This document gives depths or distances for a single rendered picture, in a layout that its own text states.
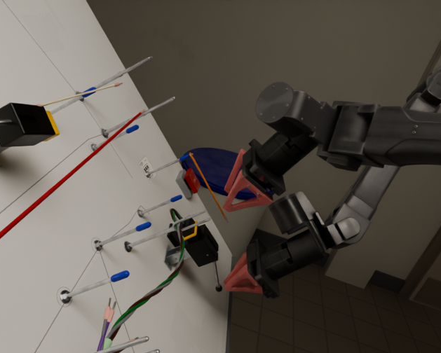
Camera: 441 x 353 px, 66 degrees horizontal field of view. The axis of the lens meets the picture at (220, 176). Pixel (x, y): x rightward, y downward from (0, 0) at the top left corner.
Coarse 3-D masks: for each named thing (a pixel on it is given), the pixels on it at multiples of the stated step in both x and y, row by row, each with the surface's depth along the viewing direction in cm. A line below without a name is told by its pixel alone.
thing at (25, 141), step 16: (0, 112) 32; (16, 112) 32; (32, 112) 34; (0, 128) 33; (16, 128) 32; (32, 128) 33; (48, 128) 36; (0, 144) 33; (16, 144) 34; (32, 144) 36; (0, 160) 37
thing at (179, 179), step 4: (180, 172) 85; (184, 172) 85; (180, 176) 82; (176, 180) 82; (180, 180) 82; (180, 184) 82; (184, 184) 82; (180, 188) 83; (184, 188) 83; (188, 188) 83; (184, 192) 83; (188, 192) 83; (192, 192) 85; (188, 196) 84
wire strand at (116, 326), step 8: (176, 272) 41; (168, 280) 39; (160, 288) 37; (144, 296) 35; (136, 304) 34; (128, 312) 32; (120, 320) 31; (112, 328) 30; (112, 336) 29; (104, 344) 28
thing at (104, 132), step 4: (168, 100) 56; (172, 100) 56; (160, 104) 56; (164, 104) 56; (152, 108) 58; (156, 108) 56; (144, 112) 57; (148, 112) 57; (140, 116) 58; (128, 120) 58; (120, 124) 59; (124, 124) 59; (112, 128) 59; (116, 128) 59; (104, 132) 59; (108, 132) 60; (104, 136) 60
